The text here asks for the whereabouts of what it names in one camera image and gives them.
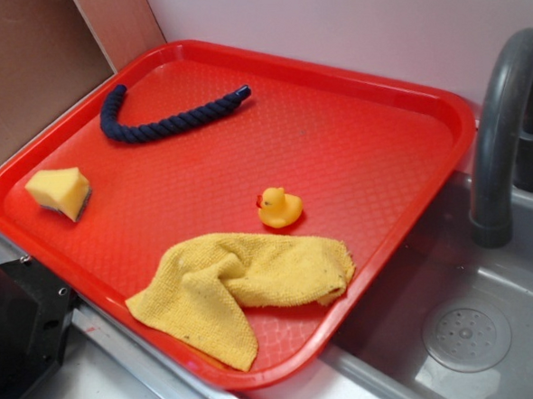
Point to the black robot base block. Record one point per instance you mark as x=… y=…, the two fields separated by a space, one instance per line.
x=35 y=309

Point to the yellow rubber duck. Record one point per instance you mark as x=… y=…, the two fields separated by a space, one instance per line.
x=277 y=209

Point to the yellow microfibre cloth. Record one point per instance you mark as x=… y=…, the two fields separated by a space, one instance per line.
x=202 y=286

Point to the red plastic tray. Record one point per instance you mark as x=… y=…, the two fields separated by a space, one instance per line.
x=182 y=141

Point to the yellow sponge with grey pad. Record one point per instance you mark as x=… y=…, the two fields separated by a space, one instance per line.
x=65 y=191

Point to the grey plastic sink basin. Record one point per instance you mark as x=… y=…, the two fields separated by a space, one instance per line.
x=445 y=318

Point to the brown cardboard panel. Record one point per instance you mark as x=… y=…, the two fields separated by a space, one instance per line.
x=54 y=52

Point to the grey toy faucet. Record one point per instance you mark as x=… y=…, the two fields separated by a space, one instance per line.
x=504 y=149

